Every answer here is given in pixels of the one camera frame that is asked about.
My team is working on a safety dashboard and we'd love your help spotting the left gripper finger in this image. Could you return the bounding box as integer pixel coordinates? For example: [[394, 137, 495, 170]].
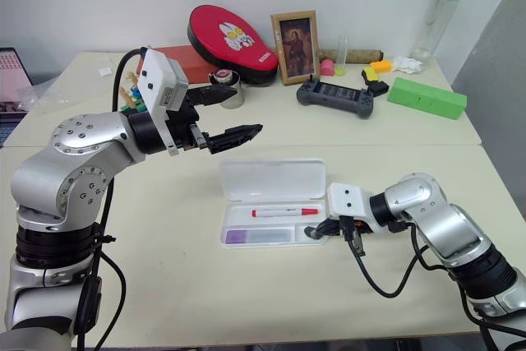
[[187, 84, 239, 107], [204, 122, 265, 156]]

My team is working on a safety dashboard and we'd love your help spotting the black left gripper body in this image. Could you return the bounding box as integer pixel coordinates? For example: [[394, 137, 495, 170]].
[[167, 98, 210, 152]]

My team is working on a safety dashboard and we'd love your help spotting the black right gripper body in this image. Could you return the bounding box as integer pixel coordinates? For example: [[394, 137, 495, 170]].
[[339, 217, 373, 237]]

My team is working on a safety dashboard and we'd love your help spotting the red white marker pen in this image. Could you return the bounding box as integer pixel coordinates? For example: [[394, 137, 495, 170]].
[[251, 206, 320, 219]]

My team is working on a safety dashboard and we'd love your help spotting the white plastic case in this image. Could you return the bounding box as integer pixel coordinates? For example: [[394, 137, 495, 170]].
[[218, 157, 330, 251]]

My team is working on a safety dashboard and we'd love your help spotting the purple capped clear stick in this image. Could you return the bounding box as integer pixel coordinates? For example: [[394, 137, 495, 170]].
[[224, 229, 293, 245]]

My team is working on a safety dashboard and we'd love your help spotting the stainless steel cup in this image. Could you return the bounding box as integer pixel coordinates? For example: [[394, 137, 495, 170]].
[[208, 71, 246, 110]]

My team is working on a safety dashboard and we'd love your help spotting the red rectangular box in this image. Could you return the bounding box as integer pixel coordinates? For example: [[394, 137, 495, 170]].
[[136, 44, 215, 85]]

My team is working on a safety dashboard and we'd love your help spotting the red black oval pad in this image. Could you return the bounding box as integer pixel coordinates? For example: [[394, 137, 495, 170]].
[[187, 4, 280, 87]]

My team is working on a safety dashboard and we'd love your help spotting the wooden shape stacking toy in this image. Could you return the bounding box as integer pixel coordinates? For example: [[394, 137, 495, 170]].
[[120, 71, 145, 113]]

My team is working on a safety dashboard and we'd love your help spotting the grey handheld game controller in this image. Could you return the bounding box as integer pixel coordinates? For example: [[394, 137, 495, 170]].
[[296, 74, 376, 120]]

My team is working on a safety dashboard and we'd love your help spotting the clear tube yellow-green base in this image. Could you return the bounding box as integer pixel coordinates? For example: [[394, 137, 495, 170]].
[[334, 35, 350, 77]]

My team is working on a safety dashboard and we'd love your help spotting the green rectangular box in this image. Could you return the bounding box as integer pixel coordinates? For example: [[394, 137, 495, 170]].
[[386, 76, 468, 122]]

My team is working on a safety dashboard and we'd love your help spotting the clear plastic bag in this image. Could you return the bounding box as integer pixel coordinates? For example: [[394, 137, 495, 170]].
[[17, 76, 76, 110]]

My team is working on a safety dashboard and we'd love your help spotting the yellow black small device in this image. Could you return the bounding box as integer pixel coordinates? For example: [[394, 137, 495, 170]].
[[360, 67, 390, 99]]

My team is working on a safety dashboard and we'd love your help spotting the brown rolled tube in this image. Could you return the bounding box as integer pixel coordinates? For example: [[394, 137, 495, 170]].
[[319, 48, 385, 64]]

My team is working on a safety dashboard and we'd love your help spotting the orange yellow toy block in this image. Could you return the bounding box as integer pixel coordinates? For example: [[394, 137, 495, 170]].
[[369, 59, 395, 75]]

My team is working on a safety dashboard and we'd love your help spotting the white crumpled tissue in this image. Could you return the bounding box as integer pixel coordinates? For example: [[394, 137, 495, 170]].
[[390, 55, 425, 75]]

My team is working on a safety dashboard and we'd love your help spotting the open laptop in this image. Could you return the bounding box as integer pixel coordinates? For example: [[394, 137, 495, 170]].
[[0, 47, 34, 149]]

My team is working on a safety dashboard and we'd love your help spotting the clear bottle green lid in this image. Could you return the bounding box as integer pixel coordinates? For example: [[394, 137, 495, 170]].
[[409, 0, 470, 62]]

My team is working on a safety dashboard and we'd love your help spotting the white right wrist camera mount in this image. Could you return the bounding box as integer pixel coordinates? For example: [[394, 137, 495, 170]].
[[325, 182, 382, 233]]

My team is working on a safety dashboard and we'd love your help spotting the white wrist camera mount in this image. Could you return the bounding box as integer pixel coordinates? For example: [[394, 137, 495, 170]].
[[136, 48, 191, 157], [325, 182, 382, 233]]

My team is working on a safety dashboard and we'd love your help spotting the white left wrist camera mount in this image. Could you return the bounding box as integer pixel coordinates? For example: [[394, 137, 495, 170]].
[[136, 48, 191, 157]]

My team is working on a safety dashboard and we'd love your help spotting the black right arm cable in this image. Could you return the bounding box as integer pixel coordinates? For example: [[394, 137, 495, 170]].
[[339, 216, 526, 340]]

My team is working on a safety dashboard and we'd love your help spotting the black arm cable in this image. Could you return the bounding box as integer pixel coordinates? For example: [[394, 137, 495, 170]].
[[339, 216, 526, 340], [72, 47, 150, 351]]

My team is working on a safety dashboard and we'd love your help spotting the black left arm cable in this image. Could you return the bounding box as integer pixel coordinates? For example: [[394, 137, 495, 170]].
[[72, 47, 150, 351]]

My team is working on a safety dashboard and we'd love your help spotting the wooden picture frame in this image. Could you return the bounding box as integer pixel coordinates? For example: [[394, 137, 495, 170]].
[[270, 10, 321, 87]]

